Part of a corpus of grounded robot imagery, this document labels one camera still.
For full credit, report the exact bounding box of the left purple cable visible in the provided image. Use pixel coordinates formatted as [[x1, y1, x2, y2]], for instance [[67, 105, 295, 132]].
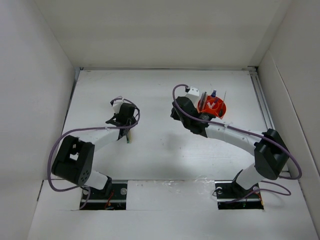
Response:
[[47, 97, 141, 210]]

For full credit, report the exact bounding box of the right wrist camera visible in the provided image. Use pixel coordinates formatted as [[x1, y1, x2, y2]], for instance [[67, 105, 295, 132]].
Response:
[[185, 86, 200, 104]]

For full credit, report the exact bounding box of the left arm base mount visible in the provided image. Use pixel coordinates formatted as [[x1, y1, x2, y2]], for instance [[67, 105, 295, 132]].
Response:
[[79, 180, 128, 211]]

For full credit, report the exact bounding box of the black thin pen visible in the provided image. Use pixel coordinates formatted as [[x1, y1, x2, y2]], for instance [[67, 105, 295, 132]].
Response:
[[202, 91, 208, 110]]

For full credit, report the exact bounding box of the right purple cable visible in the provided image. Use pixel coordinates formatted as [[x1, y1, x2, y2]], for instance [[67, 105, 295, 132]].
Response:
[[171, 84, 303, 205]]

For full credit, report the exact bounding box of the orange round organizer container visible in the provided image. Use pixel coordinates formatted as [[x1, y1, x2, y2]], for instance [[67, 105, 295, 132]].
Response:
[[196, 95, 227, 119]]

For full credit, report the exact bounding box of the white marker purple cap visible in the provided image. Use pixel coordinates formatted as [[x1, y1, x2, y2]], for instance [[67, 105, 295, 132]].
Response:
[[211, 97, 219, 109]]

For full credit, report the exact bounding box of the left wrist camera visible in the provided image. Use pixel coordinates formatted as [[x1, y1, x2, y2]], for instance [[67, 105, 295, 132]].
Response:
[[110, 97, 124, 114]]

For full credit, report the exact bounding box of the orange highlighter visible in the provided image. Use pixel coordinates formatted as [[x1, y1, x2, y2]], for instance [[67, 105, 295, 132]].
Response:
[[198, 92, 206, 111]]

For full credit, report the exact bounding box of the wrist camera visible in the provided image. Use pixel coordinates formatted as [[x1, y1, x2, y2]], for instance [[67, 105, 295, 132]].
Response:
[[110, 97, 124, 114], [185, 86, 200, 104]]

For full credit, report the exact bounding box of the purple cable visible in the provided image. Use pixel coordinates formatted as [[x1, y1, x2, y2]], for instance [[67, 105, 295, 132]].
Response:
[[47, 97, 141, 210], [171, 84, 303, 205]]

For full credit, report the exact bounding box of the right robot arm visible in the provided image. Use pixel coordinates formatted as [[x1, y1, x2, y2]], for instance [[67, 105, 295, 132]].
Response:
[[170, 96, 289, 198]]

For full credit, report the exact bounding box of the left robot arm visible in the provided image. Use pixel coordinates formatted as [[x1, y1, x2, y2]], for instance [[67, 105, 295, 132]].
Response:
[[48, 101, 140, 199]]

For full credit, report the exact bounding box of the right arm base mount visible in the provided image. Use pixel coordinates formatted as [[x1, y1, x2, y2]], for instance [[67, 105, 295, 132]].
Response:
[[212, 180, 264, 210]]

